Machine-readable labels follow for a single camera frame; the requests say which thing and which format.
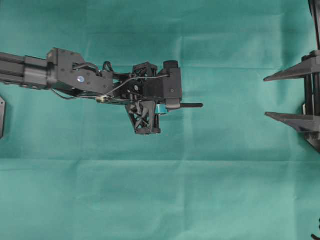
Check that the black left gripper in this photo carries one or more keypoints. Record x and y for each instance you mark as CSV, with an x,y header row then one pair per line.
x,y
133,92

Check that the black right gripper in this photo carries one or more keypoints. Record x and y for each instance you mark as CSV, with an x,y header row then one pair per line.
x,y
309,120

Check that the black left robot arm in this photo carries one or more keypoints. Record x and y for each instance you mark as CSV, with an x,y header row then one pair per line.
x,y
64,72

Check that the green tape on finger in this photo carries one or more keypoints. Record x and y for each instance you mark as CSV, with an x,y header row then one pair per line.
x,y
161,109

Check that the green table cloth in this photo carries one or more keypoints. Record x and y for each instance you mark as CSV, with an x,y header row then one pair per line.
x,y
75,169

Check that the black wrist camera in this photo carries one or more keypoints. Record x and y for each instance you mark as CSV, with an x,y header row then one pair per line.
x,y
169,87

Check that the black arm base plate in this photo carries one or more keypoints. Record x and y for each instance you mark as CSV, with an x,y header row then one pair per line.
x,y
2,116

